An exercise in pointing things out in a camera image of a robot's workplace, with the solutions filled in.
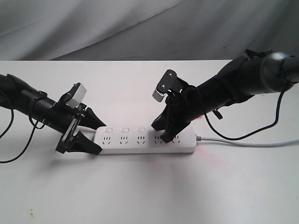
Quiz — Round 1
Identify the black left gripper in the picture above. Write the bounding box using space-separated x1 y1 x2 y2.
44 92 106 155

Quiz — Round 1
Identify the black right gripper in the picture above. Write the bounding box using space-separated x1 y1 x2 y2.
151 85 206 143

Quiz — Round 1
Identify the white five-outlet power strip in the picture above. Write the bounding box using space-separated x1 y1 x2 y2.
93 126 197 155

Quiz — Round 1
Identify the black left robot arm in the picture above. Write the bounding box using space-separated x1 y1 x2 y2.
0 74 105 155

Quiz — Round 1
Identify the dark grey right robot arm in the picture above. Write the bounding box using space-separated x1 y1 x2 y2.
151 49 299 143

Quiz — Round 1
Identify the grey backdrop cloth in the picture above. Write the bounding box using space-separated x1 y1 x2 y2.
0 0 299 61

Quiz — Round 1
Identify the grey power cable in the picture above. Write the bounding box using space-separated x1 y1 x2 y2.
195 134 299 148

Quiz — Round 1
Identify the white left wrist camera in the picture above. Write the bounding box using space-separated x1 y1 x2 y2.
66 83 87 108

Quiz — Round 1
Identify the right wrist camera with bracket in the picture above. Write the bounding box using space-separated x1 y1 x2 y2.
152 70 184 102

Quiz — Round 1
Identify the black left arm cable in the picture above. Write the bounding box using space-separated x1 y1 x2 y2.
0 91 47 163

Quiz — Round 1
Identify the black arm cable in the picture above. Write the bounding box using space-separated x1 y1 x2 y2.
203 88 299 141
0 91 47 163

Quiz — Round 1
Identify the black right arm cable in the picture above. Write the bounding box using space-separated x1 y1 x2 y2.
203 88 299 141

